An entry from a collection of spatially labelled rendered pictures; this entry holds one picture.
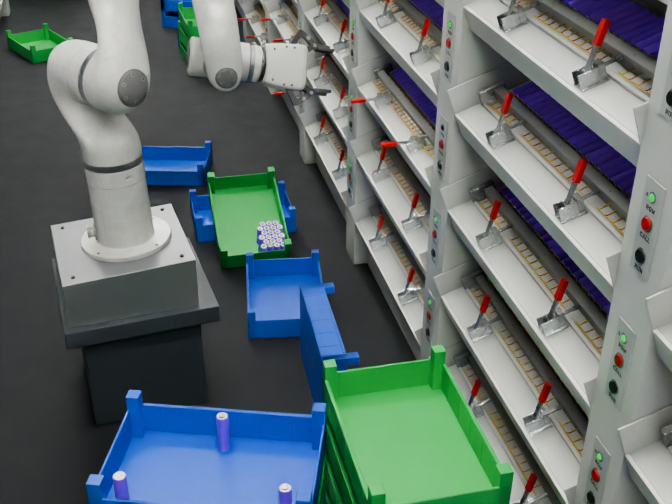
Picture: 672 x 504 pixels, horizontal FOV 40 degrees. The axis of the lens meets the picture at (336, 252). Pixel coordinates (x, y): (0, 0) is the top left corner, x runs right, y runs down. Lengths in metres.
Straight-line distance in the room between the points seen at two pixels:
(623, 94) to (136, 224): 1.08
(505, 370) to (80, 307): 0.85
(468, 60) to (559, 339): 0.54
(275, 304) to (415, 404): 1.02
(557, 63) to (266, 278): 1.40
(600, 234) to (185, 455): 0.68
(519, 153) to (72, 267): 0.94
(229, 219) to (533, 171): 1.42
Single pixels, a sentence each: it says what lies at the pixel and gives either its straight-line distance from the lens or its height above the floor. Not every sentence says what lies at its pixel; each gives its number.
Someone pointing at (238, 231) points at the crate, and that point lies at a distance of 2.72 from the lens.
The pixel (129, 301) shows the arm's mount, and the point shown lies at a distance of 1.94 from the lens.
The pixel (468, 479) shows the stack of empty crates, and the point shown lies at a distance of 1.39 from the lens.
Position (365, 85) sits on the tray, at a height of 0.54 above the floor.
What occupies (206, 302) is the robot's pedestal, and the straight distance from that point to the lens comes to 1.98.
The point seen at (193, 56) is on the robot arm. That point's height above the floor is 0.73.
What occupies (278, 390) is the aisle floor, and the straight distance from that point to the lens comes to 2.18.
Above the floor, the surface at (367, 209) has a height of 0.18.
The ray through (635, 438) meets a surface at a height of 0.56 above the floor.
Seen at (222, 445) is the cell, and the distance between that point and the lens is 1.42.
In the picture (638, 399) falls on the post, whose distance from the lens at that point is 1.23.
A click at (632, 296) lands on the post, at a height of 0.75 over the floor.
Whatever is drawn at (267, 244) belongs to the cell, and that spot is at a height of 0.07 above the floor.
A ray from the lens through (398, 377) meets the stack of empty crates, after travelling 1.52.
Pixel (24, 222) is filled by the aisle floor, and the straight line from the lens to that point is 3.00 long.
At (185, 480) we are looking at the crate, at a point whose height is 0.40.
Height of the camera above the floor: 1.36
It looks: 30 degrees down
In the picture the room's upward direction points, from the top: 1 degrees clockwise
